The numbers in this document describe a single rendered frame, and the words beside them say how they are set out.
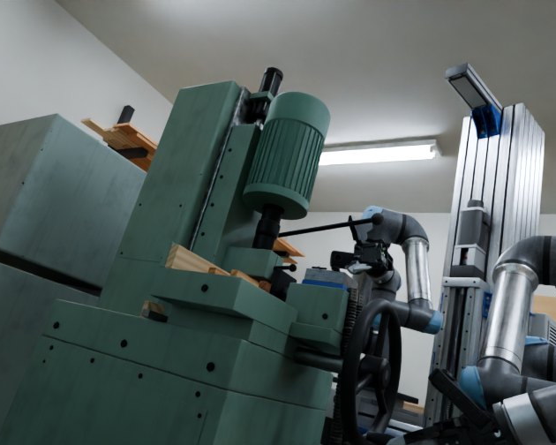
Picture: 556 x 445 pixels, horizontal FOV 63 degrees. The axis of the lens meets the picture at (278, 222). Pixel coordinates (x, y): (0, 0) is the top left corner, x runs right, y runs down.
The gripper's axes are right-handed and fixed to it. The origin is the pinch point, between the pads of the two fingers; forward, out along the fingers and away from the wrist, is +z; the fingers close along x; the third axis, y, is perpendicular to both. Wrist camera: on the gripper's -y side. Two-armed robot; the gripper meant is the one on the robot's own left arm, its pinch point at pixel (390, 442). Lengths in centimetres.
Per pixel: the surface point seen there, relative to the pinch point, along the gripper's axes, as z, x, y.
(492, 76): -74, 157, -177
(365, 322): -4.8, -7.5, -19.1
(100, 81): 154, 70, -277
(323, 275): 3.9, 1.8, -35.3
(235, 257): 25, 0, -49
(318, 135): -4, 6, -74
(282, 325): 12.9, -5.4, -25.5
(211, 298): 16.6, -23.5, -28.5
